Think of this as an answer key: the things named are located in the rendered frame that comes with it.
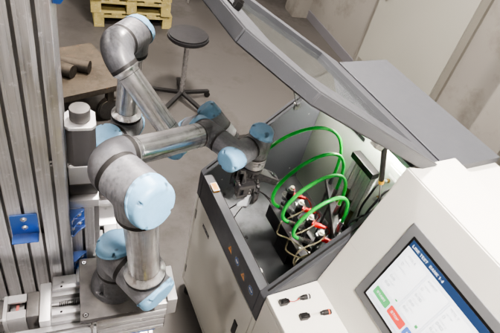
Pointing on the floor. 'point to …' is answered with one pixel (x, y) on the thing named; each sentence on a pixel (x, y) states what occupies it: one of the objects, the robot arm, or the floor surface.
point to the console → (466, 241)
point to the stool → (182, 33)
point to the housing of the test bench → (426, 120)
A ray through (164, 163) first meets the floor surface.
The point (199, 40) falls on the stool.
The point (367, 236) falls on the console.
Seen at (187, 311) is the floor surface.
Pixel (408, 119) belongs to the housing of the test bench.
